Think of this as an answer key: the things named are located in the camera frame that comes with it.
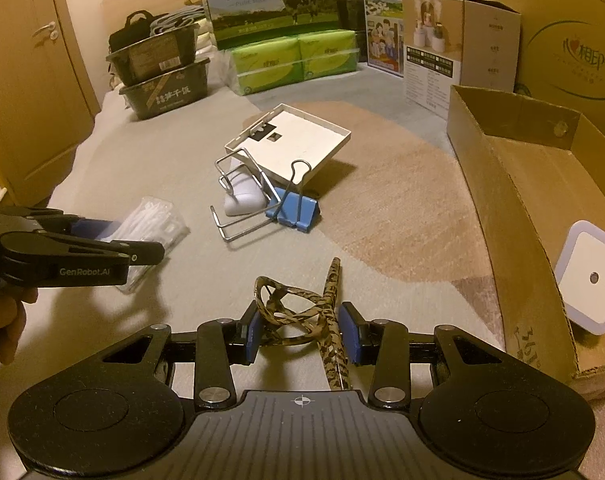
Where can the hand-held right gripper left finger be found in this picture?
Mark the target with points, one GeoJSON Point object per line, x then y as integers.
{"type": "Point", "coordinates": [250, 334]}

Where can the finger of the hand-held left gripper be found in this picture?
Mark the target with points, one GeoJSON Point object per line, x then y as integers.
{"type": "Point", "coordinates": [100, 229]}
{"type": "Point", "coordinates": [107, 252]}

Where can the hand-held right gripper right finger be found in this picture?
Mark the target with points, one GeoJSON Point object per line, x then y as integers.
{"type": "Point", "coordinates": [347, 332]}

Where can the clear plastic packet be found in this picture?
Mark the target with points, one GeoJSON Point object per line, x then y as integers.
{"type": "Point", "coordinates": [157, 220]}

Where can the person's left hand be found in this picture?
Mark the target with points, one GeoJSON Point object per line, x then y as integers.
{"type": "Point", "coordinates": [5, 315]}

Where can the blue binder clip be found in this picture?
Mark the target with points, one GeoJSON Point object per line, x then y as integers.
{"type": "Point", "coordinates": [295, 208]}

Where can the wooden door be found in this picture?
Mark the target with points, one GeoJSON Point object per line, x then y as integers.
{"type": "Point", "coordinates": [27, 110]}

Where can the black plastic basket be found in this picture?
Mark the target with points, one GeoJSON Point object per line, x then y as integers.
{"type": "Point", "coordinates": [152, 57]}
{"type": "Point", "coordinates": [167, 92]}

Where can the black bag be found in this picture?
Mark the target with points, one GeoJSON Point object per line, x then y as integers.
{"type": "Point", "coordinates": [130, 30]}

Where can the stack of grey hangers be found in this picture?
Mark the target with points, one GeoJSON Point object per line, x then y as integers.
{"type": "Point", "coordinates": [175, 20]}

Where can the green tissue pack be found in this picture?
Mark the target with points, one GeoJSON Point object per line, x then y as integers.
{"type": "Point", "coordinates": [327, 55]}
{"type": "Point", "coordinates": [267, 67]}

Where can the white square night light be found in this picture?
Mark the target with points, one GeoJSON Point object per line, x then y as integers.
{"type": "Point", "coordinates": [590, 260]}

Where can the cow print milk box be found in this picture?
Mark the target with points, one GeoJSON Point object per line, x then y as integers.
{"type": "Point", "coordinates": [262, 10]}

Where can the blue milk carton box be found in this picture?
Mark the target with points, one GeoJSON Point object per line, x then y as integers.
{"type": "Point", "coordinates": [382, 35]}

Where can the white product box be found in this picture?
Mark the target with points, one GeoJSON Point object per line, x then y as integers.
{"type": "Point", "coordinates": [487, 45]}

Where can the black woven basket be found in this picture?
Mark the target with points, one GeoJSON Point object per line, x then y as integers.
{"type": "Point", "coordinates": [350, 10]}

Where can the large brown cardboard box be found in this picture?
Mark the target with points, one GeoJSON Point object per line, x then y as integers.
{"type": "Point", "coordinates": [572, 20]}

